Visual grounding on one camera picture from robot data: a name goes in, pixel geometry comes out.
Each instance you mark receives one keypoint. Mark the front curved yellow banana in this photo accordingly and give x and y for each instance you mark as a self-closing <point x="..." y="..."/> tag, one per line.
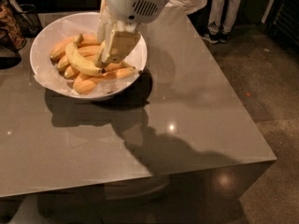
<point x="78" y="61"/>

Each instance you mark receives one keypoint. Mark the white paper bowl liner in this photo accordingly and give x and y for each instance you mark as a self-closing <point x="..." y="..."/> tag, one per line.
<point x="46" y="76"/>

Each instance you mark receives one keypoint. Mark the dark wire rack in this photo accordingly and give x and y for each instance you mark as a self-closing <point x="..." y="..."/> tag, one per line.
<point x="27" y="18"/>

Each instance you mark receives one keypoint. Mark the patterned container at left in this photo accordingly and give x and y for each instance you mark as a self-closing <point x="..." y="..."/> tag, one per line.
<point x="8" y="22"/>

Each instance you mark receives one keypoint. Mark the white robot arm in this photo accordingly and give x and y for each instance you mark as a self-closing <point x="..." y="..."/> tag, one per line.
<point x="118" y="26"/>

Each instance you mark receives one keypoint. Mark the orange banana bunch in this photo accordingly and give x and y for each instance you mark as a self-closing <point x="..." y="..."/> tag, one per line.
<point x="87" y="47"/>

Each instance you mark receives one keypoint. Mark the person in beige trousers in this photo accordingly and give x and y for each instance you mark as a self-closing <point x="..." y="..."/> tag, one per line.
<point x="221" y="17"/>

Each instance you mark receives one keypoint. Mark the white bowl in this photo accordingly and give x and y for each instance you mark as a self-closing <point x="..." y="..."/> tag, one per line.
<point x="46" y="75"/>

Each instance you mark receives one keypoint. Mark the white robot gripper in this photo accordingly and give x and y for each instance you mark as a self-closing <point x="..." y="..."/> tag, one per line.
<point x="132" y="4"/>

